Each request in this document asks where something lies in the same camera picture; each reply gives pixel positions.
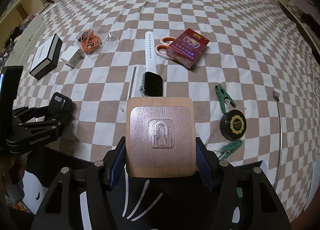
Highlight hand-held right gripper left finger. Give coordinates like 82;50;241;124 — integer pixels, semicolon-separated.
30;136;127;230

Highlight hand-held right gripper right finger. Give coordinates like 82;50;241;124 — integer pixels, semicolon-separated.
195;137;293;230

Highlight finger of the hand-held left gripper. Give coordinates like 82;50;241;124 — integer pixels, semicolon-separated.
18;115;73;136
12;106;53;121

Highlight small black case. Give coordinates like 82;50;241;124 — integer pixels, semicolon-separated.
49;92;76;121

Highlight brown wooden square pad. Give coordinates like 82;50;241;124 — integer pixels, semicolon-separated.
125;97;197;178

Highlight green clothespin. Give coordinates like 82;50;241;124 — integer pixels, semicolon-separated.
215;84;236;115
216;139;244;159

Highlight black and white cat mat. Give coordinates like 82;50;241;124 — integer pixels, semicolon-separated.
21;145;313;230

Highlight black round tin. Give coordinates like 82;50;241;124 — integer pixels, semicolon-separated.
220;110;247;142

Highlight black and white gift box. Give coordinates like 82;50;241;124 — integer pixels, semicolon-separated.
29;33;63;81

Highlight white charger plug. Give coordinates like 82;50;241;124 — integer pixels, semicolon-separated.
61;46;85;69

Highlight pile of hair accessories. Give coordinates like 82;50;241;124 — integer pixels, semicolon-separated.
0;15;30;59

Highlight metal back scratcher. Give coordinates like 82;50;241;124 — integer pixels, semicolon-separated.
272;90;284;191

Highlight white open box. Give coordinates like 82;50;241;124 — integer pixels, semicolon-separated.
0;14;47;66

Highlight silver ribbed small box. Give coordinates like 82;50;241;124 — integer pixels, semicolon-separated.
127;65;146;102

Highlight wooden bedside shelf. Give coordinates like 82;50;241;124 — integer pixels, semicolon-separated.
0;0;41;29

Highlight small clear plastic bag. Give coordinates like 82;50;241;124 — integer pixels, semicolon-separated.
106;32;121;43

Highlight white smartwatch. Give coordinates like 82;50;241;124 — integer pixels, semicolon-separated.
142;31;164;98

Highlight red cigarette box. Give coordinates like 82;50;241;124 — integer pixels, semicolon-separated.
167;29;210;70

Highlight checkered bed sheet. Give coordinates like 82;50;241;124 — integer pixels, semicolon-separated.
14;0;320;210

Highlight orange cable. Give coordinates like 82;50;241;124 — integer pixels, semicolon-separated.
76;30;103;55

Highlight orange handled scissors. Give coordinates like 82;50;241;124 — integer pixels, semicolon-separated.
155;37;176;59

